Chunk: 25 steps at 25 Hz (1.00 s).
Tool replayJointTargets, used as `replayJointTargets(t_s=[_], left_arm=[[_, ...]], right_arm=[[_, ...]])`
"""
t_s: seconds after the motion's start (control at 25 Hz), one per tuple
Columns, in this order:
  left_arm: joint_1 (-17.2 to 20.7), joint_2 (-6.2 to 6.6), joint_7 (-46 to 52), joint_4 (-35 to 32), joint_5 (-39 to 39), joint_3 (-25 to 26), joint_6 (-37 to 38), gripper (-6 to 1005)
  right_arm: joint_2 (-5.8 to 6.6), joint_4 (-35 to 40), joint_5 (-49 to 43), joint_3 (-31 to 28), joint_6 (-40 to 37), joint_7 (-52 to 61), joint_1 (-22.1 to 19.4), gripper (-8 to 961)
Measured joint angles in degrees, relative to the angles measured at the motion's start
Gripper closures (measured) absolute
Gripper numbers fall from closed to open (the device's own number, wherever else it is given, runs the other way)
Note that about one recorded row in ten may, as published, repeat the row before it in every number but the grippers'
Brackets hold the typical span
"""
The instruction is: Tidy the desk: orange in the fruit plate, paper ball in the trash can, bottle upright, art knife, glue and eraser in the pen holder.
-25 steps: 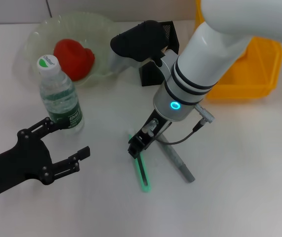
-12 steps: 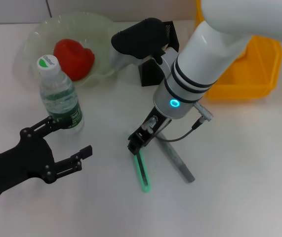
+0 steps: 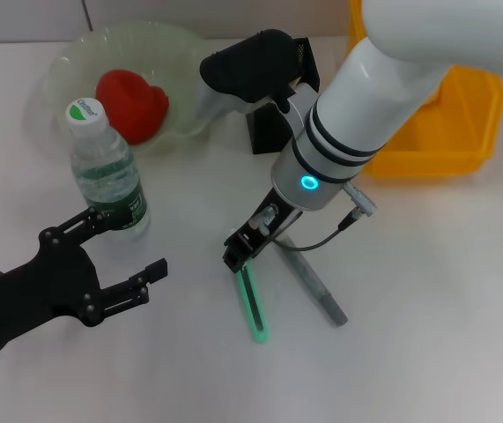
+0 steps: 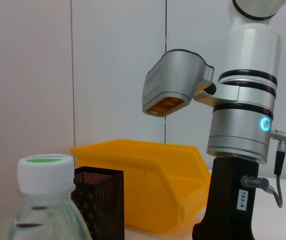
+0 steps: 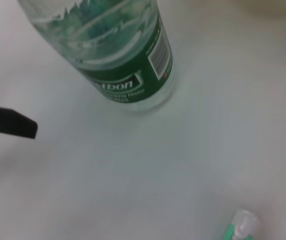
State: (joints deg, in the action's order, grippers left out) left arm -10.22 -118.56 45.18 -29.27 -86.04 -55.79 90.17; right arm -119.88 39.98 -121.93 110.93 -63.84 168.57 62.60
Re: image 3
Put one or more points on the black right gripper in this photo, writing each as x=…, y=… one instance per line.
x=260, y=229

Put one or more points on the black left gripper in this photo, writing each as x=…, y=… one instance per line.
x=39, y=291

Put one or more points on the green utility knife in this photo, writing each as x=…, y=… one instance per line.
x=255, y=308

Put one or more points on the clear green-label water bottle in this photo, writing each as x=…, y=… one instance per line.
x=105, y=172

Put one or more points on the red-orange toy fruit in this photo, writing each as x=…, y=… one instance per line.
x=132, y=103

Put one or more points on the grey marker pen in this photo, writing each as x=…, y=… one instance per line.
x=321, y=291

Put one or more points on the black mesh pen holder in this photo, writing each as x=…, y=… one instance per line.
x=266, y=132

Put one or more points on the green glass fruit plate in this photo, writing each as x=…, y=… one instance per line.
x=145, y=53

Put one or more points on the yellow plastic bin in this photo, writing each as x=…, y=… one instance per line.
x=453, y=132

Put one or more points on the right wrist camera housing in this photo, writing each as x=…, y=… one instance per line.
x=251, y=66

